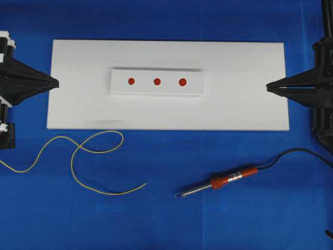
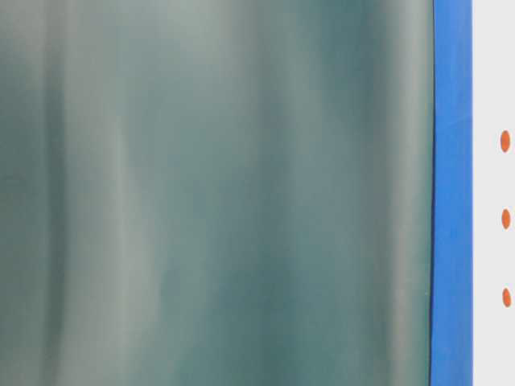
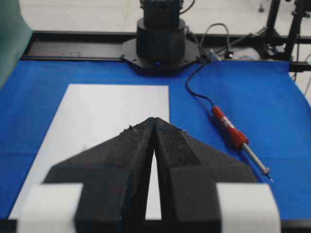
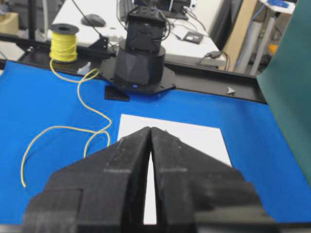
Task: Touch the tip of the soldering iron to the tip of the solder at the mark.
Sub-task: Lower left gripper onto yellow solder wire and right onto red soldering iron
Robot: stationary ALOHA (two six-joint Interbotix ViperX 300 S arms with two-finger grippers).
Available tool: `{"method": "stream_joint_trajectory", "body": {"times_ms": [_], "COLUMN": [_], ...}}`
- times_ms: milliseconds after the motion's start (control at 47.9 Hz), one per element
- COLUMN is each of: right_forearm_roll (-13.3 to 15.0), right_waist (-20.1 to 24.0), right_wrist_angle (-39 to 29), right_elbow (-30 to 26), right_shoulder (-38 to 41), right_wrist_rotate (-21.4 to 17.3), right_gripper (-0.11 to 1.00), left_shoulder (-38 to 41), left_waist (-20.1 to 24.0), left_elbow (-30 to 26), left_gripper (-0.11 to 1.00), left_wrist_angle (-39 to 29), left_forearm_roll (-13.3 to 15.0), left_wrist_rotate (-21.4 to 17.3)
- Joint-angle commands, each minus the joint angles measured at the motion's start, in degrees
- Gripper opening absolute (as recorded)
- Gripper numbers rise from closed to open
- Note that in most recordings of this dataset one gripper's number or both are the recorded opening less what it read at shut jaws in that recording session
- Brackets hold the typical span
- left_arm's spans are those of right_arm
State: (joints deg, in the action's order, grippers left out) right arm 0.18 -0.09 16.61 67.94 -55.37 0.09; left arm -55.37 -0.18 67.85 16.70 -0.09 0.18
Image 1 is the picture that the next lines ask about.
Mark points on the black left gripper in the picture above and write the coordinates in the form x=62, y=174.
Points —
x=16, y=70

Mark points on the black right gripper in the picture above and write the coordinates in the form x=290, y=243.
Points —
x=320, y=77

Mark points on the orange handled soldering iron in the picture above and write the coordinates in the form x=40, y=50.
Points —
x=218, y=182

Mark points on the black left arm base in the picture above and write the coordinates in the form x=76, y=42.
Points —
x=8, y=138

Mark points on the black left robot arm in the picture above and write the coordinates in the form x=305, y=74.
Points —
x=18, y=80

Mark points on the large white base board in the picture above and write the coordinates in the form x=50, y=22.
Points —
x=235, y=75

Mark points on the small white raised plate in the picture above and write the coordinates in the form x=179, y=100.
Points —
x=156, y=82

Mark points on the blue table cloth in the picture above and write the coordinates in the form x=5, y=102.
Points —
x=54, y=197

